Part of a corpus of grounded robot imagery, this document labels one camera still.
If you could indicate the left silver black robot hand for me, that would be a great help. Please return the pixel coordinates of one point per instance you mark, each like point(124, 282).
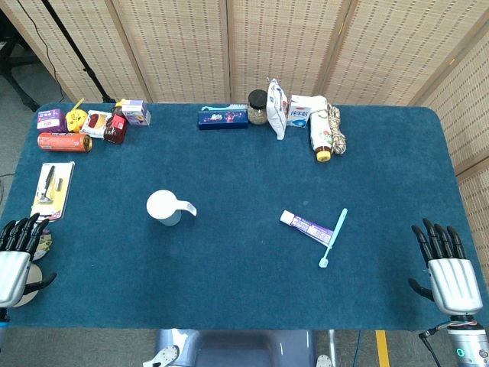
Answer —
point(11, 267)

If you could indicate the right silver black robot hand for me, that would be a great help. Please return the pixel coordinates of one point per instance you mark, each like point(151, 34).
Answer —
point(454, 283)

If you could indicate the light blue toothbrush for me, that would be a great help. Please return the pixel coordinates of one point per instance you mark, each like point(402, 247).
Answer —
point(336, 233)

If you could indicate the purple white toothpaste tube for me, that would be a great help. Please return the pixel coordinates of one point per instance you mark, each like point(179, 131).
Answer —
point(305, 226)

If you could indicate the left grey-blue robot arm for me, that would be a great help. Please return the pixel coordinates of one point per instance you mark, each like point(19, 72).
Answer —
point(3, 325)

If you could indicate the cream round dish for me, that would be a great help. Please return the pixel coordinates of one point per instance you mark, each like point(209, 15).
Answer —
point(32, 277)

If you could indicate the clear tub of clips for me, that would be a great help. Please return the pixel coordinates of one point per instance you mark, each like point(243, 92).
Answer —
point(45, 244)

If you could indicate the razor in blister pack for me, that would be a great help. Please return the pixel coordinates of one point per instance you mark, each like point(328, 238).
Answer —
point(53, 191)

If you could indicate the orange drink can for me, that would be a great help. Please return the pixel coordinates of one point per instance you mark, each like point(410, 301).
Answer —
point(63, 142)

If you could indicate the small purple box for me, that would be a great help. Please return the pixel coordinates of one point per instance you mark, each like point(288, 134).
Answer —
point(49, 119)

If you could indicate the yellow tape measure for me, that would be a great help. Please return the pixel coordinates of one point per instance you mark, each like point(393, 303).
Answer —
point(74, 118)

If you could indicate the white snack packet red fruit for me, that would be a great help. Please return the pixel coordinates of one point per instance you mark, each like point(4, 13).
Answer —
point(95, 122)

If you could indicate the dark red juice bottle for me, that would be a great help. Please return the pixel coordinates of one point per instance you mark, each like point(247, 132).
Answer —
point(114, 132)

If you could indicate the purple juice carton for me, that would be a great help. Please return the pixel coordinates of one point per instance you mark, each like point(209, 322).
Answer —
point(137, 112)

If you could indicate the white bottle yellow cap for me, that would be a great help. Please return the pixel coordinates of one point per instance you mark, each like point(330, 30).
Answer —
point(320, 134)

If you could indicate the black tripod stand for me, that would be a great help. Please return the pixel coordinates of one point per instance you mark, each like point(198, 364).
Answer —
point(86, 71)

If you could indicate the grey-blue robot torso base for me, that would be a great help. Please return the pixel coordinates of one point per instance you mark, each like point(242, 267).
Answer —
point(237, 348)

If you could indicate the white blue milk carton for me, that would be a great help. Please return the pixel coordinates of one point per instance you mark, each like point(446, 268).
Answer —
point(298, 112)

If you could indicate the blue felt table cloth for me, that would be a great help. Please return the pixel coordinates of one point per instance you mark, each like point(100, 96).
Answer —
point(244, 172)

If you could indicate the white snack bag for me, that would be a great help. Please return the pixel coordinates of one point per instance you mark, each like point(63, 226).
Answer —
point(277, 111)

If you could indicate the teal cleaning brush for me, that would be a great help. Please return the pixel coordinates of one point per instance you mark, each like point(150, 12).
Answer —
point(214, 108)

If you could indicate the dark blue long box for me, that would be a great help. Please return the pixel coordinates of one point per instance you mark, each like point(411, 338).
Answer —
point(223, 119)

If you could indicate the glass jar black lid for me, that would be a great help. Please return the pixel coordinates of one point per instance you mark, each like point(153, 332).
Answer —
point(258, 111)

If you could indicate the bamboo folding screen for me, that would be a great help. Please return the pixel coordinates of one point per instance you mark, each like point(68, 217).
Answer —
point(172, 46)

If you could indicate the black chair frame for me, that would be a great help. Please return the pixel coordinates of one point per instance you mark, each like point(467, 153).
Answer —
point(7, 67)

